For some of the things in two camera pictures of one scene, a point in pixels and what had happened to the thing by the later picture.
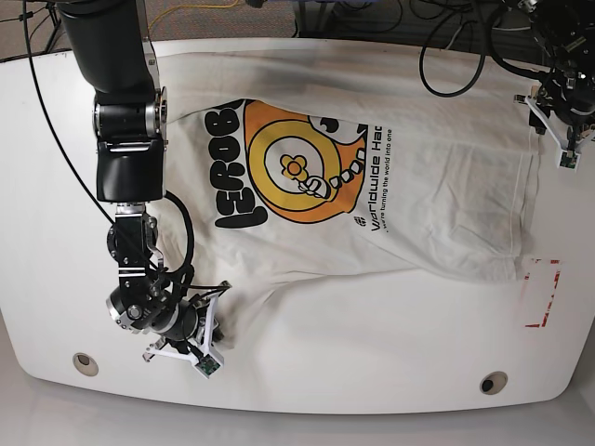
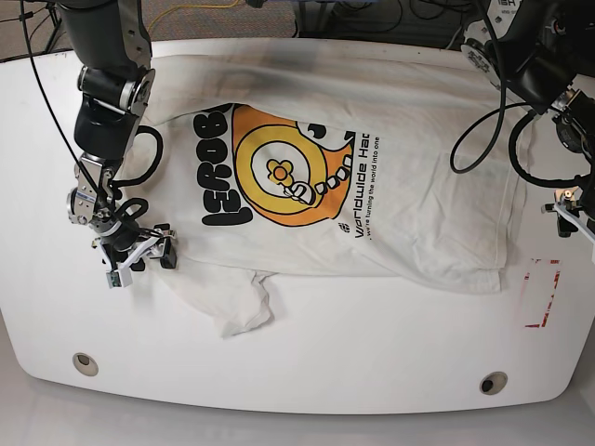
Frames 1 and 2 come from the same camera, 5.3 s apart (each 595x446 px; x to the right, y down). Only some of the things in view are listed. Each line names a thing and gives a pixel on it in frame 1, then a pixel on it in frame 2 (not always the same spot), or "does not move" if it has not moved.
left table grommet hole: x=85 y=364 does not move
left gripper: x=191 y=334 → x=152 y=244
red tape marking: x=527 y=277 does not move
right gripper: x=565 y=103 → x=568 y=202
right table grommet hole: x=494 y=382 does not move
